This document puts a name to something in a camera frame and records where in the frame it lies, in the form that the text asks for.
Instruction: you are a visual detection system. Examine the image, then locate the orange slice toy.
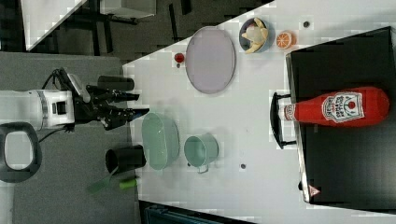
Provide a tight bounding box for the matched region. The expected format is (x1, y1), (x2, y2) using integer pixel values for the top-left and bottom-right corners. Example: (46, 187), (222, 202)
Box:
(276, 32), (292, 49)

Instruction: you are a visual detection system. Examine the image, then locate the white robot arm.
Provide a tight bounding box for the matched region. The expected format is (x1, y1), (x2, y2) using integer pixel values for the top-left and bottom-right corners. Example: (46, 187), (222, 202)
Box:
(1, 69), (149, 131)

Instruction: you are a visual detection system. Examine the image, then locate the black toaster oven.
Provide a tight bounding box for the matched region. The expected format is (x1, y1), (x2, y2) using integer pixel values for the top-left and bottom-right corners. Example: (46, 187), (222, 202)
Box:
(286, 27), (395, 214)

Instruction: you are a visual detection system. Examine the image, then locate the red plush ketchup bottle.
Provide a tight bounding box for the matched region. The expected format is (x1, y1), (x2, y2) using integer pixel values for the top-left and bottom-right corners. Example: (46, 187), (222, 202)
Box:
(278, 87), (390, 127)

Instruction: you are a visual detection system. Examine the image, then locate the green metal mug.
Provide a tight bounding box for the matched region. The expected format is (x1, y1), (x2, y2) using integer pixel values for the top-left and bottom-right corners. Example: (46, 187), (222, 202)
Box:
(184, 133), (219, 174)

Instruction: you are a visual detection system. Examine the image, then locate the black cylinder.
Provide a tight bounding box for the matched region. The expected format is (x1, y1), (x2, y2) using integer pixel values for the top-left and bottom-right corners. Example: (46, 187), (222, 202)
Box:
(97, 76), (134, 91)
(106, 145), (147, 174)

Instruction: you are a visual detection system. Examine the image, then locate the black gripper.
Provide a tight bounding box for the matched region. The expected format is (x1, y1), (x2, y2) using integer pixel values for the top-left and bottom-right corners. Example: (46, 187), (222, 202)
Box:
(66, 74), (149, 131)

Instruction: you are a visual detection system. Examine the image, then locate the green oval colander basket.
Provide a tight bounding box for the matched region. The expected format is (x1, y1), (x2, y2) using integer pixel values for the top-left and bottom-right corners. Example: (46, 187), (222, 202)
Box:
(141, 113), (180, 171)

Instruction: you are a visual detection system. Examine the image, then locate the plush banana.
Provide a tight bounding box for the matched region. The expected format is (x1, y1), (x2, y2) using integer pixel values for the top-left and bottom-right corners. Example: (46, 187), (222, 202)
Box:
(241, 18), (269, 54)

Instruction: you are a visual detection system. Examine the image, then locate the black cylinder upper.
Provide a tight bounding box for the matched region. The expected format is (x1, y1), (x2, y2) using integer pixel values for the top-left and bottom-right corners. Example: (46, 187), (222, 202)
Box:
(97, 76), (134, 91)

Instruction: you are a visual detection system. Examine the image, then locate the grey round plate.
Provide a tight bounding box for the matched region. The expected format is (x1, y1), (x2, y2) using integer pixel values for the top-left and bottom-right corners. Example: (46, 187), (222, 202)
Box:
(185, 26), (235, 94)

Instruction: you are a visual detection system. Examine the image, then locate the blue bowl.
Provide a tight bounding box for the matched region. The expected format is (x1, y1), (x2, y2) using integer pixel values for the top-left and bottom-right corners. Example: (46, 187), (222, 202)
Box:
(239, 18), (275, 53)

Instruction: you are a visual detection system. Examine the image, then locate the black cylinder lower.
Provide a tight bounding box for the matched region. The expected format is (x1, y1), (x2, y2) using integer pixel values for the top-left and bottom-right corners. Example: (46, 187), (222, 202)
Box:
(106, 145), (147, 174)

